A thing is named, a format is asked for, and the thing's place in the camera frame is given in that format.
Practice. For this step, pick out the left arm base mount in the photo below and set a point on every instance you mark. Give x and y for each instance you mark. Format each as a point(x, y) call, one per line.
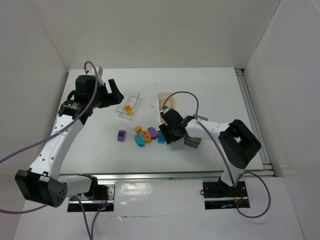
point(102, 200)

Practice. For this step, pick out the yellow oval printed lego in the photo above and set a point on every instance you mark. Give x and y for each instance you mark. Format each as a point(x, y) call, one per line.
point(146, 136)

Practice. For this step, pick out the orange translucent container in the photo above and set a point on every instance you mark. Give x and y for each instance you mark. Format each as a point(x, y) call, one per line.
point(165, 99)

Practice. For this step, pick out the aluminium right rail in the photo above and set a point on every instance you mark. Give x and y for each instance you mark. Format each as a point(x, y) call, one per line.
point(267, 166)

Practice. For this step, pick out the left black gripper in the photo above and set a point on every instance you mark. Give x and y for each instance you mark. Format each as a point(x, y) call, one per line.
point(105, 95)

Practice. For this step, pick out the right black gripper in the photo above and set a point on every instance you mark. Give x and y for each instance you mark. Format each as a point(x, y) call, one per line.
point(170, 127)

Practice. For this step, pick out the aluminium front rail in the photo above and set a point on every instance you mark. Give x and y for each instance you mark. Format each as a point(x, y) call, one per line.
point(158, 176)

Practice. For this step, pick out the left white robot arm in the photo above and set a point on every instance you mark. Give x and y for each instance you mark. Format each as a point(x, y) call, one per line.
point(41, 182)

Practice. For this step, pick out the dark grey translucent container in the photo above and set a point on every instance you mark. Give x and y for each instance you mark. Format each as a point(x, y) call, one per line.
point(193, 142)

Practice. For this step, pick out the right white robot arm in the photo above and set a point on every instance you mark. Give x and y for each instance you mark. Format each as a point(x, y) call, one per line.
point(236, 144)

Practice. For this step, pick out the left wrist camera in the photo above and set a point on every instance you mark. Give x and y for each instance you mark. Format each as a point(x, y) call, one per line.
point(100, 74)

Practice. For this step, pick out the small yellow lego brick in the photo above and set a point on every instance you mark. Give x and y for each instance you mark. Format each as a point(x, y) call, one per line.
point(138, 129)

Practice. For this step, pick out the teal long lego brick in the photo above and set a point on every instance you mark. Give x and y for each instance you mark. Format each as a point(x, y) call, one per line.
point(160, 137)

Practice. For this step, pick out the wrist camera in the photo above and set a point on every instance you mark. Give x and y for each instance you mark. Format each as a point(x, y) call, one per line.
point(100, 74)
point(200, 118)

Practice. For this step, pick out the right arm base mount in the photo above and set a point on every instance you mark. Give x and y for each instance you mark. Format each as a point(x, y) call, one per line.
point(217, 195)

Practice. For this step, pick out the aluminium rail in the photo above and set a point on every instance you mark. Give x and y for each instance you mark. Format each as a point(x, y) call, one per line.
point(267, 166)
point(158, 176)

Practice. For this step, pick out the purple oval lego piece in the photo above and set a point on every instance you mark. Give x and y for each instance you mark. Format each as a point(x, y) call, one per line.
point(153, 133)

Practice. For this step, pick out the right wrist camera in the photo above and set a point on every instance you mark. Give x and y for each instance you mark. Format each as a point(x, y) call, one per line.
point(200, 118)

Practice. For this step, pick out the teal oval lego piece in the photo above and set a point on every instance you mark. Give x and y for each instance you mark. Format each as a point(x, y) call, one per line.
point(139, 140)

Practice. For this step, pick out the clear plastic container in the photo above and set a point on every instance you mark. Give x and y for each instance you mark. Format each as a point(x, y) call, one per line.
point(131, 98)

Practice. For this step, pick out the purple small lego brick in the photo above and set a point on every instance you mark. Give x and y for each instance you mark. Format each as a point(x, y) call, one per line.
point(121, 135)

